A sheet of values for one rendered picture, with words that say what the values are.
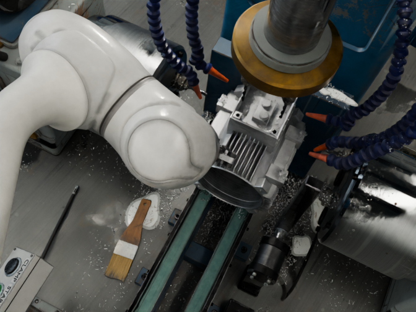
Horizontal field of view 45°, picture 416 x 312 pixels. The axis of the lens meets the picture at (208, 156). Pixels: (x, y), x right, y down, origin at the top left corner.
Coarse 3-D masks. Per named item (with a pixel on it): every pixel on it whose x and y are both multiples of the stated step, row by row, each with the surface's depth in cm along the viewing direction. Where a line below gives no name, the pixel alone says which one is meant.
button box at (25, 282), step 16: (16, 256) 89; (32, 256) 87; (0, 272) 89; (16, 272) 86; (32, 272) 87; (48, 272) 89; (16, 288) 85; (32, 288) 87; (0, 304) 83; (16, 304) 85
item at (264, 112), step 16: (256, 96) 101; (272, 96) 101; (240, 112) 99; (256, 112) 98; (272, 112) 98; (288, 112) 96; (240, 128) 96; (256, 128) 94; (272, 128) 94; (272, 144) 96
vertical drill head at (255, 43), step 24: (288, 0) 67; (312, 0) 65; (336, 0) 68; (240, 24) 80; (264, 24) 77; (288, 24) 70; (312, 24) 70; (240, 48) 78; (264, 48) 76; (288, 48) 75; (312, 48) 76; (336, 48) 80; (240, 72) 79; (264, 72) 77; (288, 72) 77; (312, 72) 77; (288, 96) 78
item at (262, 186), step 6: (240, 90) 104; (240, 96) 105; (294, 114) 103; (300, 114) 103; (294, 120) 104; (300, 120) 103; (258, 180) 96; (264, 180) 96; (198, 186) 109; (258, 186) 95; (264, 186) 95; (270, 186) 97; (264, 192) 96; (252, 210) 107; (258, 210) 107
